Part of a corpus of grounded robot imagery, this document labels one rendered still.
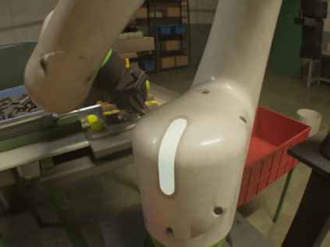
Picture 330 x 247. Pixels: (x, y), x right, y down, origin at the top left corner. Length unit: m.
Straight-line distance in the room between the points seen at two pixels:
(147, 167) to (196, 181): 0.05
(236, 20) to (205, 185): 0.23
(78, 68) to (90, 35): 0.05
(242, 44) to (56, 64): 0.25
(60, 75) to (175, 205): 0.20
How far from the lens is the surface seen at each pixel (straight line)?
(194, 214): 0.24
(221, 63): 0.34
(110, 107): 0.66
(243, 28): 0.33
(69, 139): 0.61
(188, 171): 0.20
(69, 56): 0.27
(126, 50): 0.62
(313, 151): 0.73
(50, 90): 0.31
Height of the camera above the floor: 1.26
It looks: 25 degrees down
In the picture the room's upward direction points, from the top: 3 degrees counter-clockwise
